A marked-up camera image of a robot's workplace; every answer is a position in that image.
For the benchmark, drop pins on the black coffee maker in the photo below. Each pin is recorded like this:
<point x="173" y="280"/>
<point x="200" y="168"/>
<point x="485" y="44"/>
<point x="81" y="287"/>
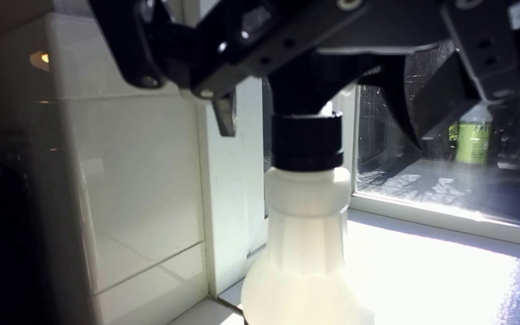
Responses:
<point x="23" y="278"/>

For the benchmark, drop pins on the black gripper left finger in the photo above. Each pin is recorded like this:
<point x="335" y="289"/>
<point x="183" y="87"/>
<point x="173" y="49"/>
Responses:
<point x="153" y="49"/>

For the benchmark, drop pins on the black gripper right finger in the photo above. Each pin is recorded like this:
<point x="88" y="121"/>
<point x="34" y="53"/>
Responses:
<point x="483" y="69"/>

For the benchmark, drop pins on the green label spray bottle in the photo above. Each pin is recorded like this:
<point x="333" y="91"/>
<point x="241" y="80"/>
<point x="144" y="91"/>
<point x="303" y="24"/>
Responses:
<point x="304" y="275"/>

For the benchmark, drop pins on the green bottle reflection outside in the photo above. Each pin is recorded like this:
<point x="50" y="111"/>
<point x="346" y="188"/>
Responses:
<point x="474" y="136"/>

